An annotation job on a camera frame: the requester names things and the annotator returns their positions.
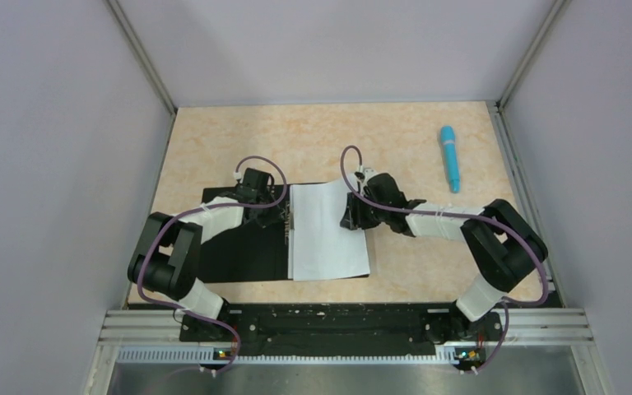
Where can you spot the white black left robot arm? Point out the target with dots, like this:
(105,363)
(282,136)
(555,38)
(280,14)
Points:
(167,255)

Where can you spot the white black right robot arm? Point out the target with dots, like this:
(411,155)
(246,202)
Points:
(505,248)

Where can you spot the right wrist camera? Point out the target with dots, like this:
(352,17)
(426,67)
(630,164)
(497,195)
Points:
(363,175)

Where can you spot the turquoise marker pen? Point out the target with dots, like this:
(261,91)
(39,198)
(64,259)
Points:
(448,144)

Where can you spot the aluminium frame rail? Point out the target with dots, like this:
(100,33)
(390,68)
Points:
(149,335)

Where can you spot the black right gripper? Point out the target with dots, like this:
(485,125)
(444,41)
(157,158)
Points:
(354,217)

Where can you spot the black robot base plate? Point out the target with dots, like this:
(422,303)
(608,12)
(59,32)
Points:
(350,329)

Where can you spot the red and black folder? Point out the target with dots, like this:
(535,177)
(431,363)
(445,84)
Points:
(245,254)

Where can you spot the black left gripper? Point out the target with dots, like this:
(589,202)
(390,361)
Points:
(276,215)

